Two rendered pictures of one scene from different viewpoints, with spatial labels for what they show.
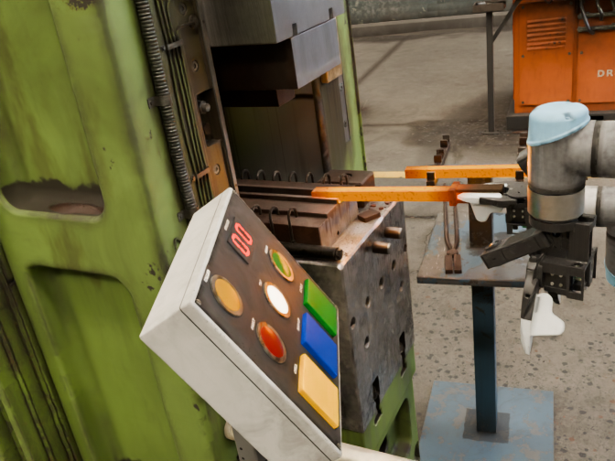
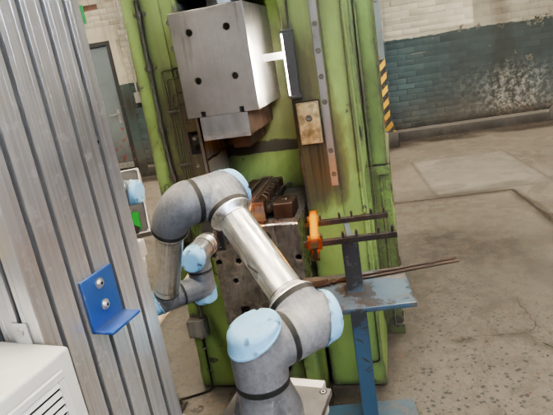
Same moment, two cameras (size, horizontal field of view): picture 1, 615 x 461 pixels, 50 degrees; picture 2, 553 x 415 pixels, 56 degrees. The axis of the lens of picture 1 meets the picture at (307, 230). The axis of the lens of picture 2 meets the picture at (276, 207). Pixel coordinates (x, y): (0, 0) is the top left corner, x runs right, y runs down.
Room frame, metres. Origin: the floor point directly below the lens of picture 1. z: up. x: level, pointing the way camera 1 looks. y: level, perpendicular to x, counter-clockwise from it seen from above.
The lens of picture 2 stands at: (0.90, -2.09, 1.56)
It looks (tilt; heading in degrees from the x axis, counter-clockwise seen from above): 16 degrees down; 74
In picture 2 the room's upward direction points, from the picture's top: 9 degrees counter-clockwise
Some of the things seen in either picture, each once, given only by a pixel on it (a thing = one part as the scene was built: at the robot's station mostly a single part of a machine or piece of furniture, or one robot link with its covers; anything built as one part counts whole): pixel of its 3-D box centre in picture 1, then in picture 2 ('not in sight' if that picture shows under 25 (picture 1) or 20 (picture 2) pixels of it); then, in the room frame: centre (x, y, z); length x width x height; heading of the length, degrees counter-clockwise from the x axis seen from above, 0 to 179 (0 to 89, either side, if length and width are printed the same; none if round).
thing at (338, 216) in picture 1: (257, 210); (253, 198); (1.43, 0.11, 0.96); 0.42 x 0.20 x 0.09; 60
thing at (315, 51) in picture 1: (229, 56); (239, 118); (1.43, 0.11, 1.32); 0.42 x 0.20 x 0.10; 60
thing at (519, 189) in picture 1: (538, 207); (213, 239); (1.13, -0.44, 1.00); 0.12 x 0.08 x 0.09; 60
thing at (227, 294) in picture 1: (226, 295); not in sight; (0.69, 0.11, 1.16); 0.05 x 0.03 x 0.04; 150
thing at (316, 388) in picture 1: (316, 391); not in sight; (0.68, 0.02, 1.01); 0.07 x 0.05 x 0.07; 175
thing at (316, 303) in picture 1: (318, 308); (131, 221); (0.88, 0.00, 1.01); 0.07 x 0.05 x 0.07; 175
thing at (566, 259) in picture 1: (559, 251); not in sight; (0.82, -0.36, 1.07); 0.09 x 0.08 x 0.12; 51
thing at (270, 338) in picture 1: (271, 342); not in sight; (0.69, 0.07, 1.09); 0.05 x 0.03 x 0.04; 150
